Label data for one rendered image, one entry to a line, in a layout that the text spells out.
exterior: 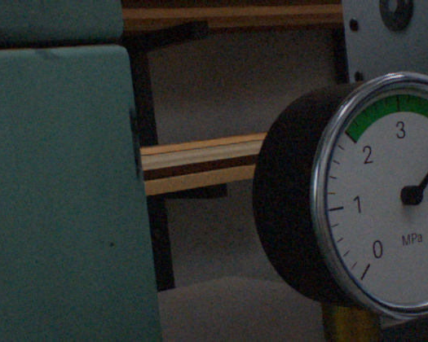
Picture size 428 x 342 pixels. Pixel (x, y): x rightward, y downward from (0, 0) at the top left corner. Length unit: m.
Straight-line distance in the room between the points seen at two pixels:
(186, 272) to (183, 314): 2.95
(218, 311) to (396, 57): 0.31
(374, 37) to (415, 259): 0.38
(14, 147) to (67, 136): 0.02
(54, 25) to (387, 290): 0.11
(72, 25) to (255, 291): 0.13
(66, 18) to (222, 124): 3.10
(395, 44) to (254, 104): 2.88
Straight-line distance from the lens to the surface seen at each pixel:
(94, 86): 0.26
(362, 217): 0.23
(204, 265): 3.30
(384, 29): 0.60
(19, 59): 0.25
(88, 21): 0.26
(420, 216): 0.24
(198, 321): 0.30
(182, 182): 2.63
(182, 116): 3.25
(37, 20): 0.25
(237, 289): 0.35
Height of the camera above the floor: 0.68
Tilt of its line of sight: 3 degrees down
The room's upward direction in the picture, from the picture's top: 7 degrees counter-clockwise
